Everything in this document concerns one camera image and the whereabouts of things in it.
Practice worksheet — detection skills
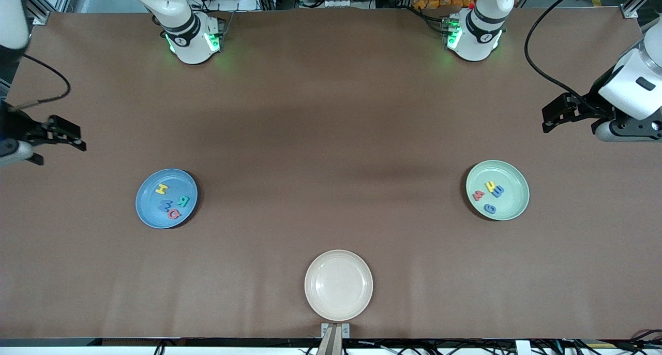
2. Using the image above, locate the blue plate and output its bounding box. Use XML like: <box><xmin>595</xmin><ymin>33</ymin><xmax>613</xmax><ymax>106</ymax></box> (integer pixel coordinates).
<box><xmin>136</xmin><ymin>169</ymin><xmax>199</xmax><ymax>229</ymax></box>

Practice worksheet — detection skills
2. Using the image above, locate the aluminium frame profile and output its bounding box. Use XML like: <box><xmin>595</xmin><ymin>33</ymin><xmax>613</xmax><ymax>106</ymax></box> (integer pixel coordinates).
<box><xmin>26</xmin><ymin>0</ymin><xmax>68</xmax><ymax>25</ymax></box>
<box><xmin>622</xmin><ymin>0</ymin><xmax>652</xmax><ymax>19</ymax></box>

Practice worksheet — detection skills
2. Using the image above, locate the beige plate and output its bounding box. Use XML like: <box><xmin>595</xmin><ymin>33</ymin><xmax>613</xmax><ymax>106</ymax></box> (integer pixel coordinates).
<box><xmin>304</xmin><ymin>249</ymin><xmax>373</xmax><ymax>322</ymax></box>

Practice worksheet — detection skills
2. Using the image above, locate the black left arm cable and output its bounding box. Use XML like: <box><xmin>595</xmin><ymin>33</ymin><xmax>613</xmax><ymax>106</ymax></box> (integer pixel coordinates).
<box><xmin>524</xmin><ymin>0</ymin><xmax>600</xmax><ymax>112</ymax></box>

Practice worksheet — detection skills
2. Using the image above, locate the grey metal camera mount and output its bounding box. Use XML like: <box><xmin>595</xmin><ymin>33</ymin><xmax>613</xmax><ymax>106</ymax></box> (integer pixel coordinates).
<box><xmin>321</xmin><ymin>322</ymin><xmax>350</xmax><ymax>355</ymax></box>

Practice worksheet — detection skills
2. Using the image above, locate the green plate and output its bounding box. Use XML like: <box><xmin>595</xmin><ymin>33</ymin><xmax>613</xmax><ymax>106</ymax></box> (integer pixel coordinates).
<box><xmin>465</xmin><ymin>160</ymin><xmax>530</xmax><ymax>221</ymax></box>

